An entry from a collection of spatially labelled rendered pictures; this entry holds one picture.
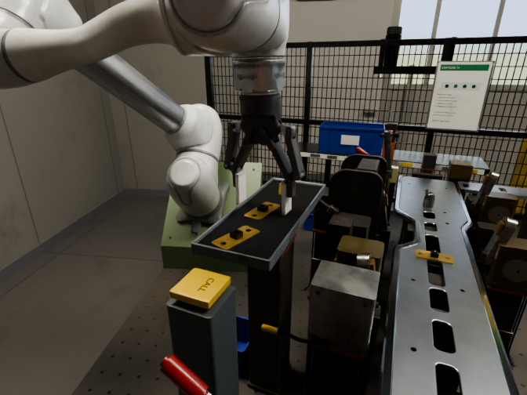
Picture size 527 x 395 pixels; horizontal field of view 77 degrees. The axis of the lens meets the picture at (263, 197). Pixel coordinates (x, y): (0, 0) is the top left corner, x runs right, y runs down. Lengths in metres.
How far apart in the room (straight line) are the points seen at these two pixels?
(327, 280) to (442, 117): 1.38
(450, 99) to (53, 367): 2.36
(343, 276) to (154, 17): 0.46
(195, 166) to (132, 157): 3.04
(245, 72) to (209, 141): 0.64
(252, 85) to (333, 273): 0.34
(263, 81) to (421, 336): 0.51
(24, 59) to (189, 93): 2.95
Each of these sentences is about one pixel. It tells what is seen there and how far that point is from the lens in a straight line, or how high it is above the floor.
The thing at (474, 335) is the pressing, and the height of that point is 1.00.
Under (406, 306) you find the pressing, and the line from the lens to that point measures 0.72.
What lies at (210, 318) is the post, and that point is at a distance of 0.44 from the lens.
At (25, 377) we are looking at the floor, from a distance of 2.20.
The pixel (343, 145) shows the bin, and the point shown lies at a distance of 1.67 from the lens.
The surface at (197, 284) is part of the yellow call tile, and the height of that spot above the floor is 1.16.
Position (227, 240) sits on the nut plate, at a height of 1.16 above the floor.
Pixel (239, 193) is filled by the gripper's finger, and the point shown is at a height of 1.19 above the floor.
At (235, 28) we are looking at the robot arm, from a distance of 0.39.
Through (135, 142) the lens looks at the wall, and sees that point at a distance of 4.03.
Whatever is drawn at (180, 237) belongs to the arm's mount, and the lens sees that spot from 1.30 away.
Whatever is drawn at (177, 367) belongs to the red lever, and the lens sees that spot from 0.41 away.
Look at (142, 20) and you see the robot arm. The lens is 0.49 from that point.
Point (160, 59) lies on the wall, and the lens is 3.77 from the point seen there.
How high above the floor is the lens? 1.43
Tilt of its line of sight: 22 degrees down
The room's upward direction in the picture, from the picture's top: straight up
